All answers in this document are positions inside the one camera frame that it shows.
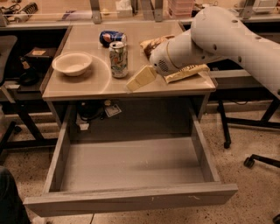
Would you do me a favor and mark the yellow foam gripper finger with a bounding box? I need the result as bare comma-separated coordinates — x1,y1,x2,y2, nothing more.
126,66,157,92

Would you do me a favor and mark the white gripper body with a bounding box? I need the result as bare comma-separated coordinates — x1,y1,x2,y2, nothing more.
150,40,174,76

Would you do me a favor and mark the green white 7up can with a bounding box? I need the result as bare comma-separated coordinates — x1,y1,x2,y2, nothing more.
109,41,128,78

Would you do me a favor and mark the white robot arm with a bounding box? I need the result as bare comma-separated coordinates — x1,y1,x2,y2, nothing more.
148,6,280,96

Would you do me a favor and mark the blue pepsi can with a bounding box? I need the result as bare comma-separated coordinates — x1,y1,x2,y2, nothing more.
99,31,127,48

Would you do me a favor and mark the grey open drawer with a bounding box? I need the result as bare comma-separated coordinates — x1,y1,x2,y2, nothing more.
24,98,238,217

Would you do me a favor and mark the brown yellow chip bag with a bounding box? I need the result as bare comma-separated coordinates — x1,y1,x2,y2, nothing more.
140,31,209,83

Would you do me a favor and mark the pink plastic container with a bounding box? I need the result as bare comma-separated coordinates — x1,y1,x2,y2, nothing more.
167,0,194,18

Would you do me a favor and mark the grey cabinet table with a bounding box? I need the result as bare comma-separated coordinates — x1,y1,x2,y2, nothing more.
39,20,219,130

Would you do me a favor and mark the white tissue box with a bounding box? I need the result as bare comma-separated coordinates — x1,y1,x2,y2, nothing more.
115,0,133,18

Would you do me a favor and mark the white bowl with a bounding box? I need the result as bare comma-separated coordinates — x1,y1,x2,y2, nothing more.
52,52,92,77

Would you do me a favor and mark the black box with label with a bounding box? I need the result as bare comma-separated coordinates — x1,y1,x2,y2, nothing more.
25,47,56,68

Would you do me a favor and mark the black office chair base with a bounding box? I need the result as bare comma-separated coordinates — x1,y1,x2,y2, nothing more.
243,154,280,168

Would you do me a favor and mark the black desk leg frame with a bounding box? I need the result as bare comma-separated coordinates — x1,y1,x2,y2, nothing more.
217,99,280,149

